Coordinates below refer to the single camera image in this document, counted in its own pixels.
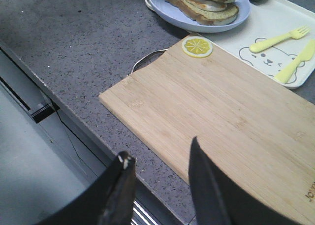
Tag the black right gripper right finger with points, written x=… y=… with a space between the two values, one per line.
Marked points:
x=220 y=201

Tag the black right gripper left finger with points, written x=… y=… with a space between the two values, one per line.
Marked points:
x=107 y=201

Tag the light blue plate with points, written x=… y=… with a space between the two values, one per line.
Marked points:
x=174 y=16

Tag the white bear tray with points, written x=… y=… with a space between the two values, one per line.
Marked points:
x=267 y=36

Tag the wooden cutting board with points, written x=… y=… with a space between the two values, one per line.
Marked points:
x=259 y=133

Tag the lemon slice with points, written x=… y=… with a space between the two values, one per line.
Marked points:
x=197 y=46

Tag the yellow plastic knife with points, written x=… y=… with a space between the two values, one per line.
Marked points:
x=305 y=55

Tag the fried egg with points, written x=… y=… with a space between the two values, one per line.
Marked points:
x=208 y=5

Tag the metal board handle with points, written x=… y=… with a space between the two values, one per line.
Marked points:
x=137 y=65

